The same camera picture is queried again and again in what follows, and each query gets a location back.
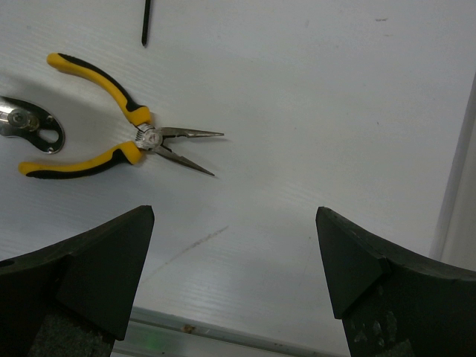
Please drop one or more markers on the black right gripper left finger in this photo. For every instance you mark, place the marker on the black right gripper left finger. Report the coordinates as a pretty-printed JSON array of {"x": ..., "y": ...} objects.
[{"x": 75, "y": 297}]

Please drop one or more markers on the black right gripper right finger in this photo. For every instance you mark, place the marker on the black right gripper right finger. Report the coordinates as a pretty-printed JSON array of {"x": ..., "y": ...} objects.
[{"x": 390, "y": 300}]

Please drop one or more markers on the silver utility knife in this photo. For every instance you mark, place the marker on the silver utility knife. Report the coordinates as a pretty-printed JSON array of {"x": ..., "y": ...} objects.
[{"x": 22, "y": 119}]

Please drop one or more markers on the aluminium table frame rail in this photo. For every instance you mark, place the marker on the aluminium table frame rail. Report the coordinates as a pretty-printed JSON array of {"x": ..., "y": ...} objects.
[{"x": 151, "y": 333}]

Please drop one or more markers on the red handled screwdriver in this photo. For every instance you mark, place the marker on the red handled screwdriver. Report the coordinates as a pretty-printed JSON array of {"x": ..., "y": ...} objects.
[{"x": 146, "y": 20}]

